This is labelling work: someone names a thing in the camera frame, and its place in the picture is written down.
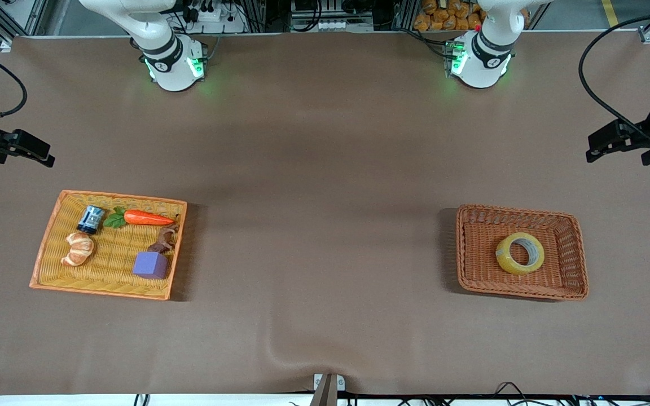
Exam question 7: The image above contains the brown wicker basket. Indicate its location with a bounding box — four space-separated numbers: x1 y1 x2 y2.
455 204 590 301

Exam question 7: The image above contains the small blue can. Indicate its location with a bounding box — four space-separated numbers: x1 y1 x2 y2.
77 205 106 235

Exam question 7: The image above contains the yellow clear tape roll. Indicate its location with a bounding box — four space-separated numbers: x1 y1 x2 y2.
495 232 545 276

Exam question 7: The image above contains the black base cable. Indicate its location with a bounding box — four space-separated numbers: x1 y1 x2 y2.
398 25 451 57

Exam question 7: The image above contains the orange toy carrot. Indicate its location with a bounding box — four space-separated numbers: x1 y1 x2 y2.
103 207 176 230

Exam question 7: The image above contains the purple cube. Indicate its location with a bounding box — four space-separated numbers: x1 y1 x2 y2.
132 251 169 280

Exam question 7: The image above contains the pile of orange toys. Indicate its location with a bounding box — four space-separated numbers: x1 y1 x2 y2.
412 0 532 32

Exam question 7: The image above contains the orange yellow wicker tray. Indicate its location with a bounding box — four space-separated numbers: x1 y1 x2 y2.
29 189 188 301

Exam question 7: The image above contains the brown grey post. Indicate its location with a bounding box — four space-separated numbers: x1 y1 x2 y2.
309 374 338 406

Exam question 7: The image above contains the silver metal bracket plate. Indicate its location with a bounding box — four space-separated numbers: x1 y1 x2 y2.
313 373 346 392

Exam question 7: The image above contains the toy croissant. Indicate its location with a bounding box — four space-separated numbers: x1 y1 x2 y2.
61 232 95 267

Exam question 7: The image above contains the dark equipment box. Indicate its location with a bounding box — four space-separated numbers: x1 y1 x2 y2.
290 0 375 23

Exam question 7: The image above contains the white power strip with plugs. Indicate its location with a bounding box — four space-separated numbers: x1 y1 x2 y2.
188 6 231 23

